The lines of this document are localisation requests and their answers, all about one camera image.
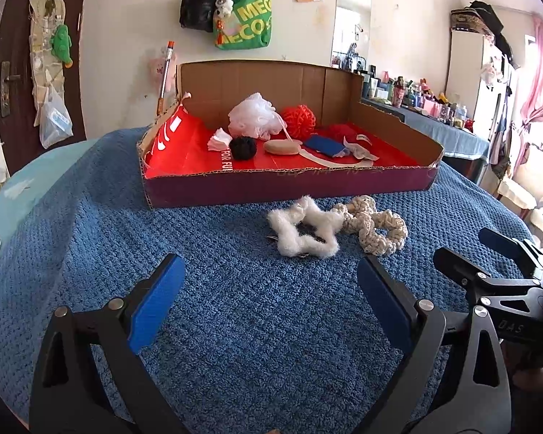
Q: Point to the red knitted piece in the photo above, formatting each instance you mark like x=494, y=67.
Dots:
x=341, y=129

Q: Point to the white fluffy star scrunchie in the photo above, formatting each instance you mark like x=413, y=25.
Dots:
x=289, y=230

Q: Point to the red mesh bath pouf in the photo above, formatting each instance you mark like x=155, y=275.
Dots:
x=298, y=120

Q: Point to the table with blue cloth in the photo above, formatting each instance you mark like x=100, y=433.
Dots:
x=452, y=140

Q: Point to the black backpack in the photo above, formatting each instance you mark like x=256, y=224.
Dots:
x=199, y=4

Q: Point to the blue textured blanket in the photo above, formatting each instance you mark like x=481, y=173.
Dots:
x=235, y=289

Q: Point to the teal bed sheet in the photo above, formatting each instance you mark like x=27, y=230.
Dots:
x=40, y=167

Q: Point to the beige oval sponge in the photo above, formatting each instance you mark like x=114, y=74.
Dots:
x=283, y=148

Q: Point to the green plush toy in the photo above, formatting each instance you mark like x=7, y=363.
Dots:
x=62, y=43

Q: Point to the clear plastic bag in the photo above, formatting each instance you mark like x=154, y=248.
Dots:
x=54, y=122

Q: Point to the orange and white stick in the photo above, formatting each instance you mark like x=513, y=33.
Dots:
x=165, y=77

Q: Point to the beige crochet scrunchie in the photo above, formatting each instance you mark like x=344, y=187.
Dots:
x=380, y=237

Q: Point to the cardboard box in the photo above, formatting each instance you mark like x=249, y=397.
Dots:
x=253, y=79

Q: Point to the dark bags on wardrobe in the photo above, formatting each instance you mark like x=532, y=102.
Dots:
x=477, y=18

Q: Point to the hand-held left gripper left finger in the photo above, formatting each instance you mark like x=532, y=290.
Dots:
x=156, y=303

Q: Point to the red paper liner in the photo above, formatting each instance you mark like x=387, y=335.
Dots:
x=190, y=153

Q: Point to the beige hanging organizer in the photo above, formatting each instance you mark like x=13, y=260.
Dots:
x=40, y=54

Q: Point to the green tote bag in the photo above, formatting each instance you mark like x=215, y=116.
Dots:
x=251, y=22

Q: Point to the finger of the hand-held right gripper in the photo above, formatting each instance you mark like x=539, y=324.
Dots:
x=457, y=264
x=500, y=242

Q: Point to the row of bottles and trinkets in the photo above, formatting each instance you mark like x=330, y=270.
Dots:
x=416, y=97

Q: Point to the black mesh pouf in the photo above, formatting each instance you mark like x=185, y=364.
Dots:
x=243, y=148

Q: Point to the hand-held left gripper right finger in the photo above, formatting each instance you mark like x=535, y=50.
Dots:
x=384, y=303

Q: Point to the pink plush wall toy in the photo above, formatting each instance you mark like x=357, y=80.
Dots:
x=157, y=68

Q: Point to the white wardrobe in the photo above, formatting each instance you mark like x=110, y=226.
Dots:
x=466, y=68

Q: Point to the dark wooden door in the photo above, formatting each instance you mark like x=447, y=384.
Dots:
x=13, y=22

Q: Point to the white mesh bath pouf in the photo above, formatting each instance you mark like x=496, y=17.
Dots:
x=253, y=115

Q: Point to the wall mirror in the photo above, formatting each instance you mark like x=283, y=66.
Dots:
x=350, y=13

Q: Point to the blue sponge with white label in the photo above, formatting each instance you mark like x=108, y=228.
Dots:
x=323, y=143

